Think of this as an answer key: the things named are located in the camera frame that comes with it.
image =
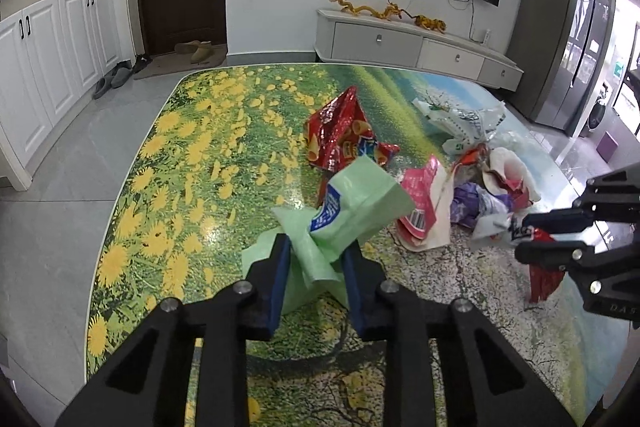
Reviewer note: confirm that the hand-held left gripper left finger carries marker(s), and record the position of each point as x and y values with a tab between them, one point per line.
280	282

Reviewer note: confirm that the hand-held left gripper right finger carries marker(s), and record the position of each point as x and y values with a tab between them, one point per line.
352	292

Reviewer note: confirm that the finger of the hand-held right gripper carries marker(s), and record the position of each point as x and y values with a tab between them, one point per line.
560	254
565	219

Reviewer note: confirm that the red foil wrapper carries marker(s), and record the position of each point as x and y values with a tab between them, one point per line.
545	279

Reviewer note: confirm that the white barcode wrapper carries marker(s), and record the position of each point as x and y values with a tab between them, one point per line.
492	227

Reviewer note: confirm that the red snack packet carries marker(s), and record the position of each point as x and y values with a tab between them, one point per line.
340	127

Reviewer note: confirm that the pile of crumpled wrappers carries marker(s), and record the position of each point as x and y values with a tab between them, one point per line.
510	172

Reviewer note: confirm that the purple stool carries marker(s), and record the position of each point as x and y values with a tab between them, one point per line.
610	147

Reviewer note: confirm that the purple wrapper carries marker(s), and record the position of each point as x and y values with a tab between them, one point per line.
467	202

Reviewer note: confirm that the washing machine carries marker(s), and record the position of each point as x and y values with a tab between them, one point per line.
596	119

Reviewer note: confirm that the pink and white wrapper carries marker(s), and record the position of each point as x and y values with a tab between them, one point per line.
420	187

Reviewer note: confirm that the white and green plastic bag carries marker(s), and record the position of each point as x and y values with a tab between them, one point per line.
465	122

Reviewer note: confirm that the green sign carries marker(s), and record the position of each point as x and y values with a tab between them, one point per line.
619	70

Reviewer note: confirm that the grey refrigerator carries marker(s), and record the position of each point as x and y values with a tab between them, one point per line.
545	32

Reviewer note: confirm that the golden tiger ornament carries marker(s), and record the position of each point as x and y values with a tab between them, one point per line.
430	23

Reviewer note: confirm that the tan boot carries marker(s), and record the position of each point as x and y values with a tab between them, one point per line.
186	47
204	53

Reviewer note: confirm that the brown doormat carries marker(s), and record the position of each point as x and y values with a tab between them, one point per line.
165	68

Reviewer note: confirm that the white television cabinet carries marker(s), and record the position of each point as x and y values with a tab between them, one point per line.
375	42

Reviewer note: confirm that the black shoes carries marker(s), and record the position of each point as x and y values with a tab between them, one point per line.
141	63

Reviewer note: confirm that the grey slipper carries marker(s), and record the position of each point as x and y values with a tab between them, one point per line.
102	88
121	74

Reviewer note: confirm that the golden dragon ornament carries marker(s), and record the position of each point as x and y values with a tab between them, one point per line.
370	11

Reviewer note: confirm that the white base cabinet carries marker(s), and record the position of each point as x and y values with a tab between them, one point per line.
45	72

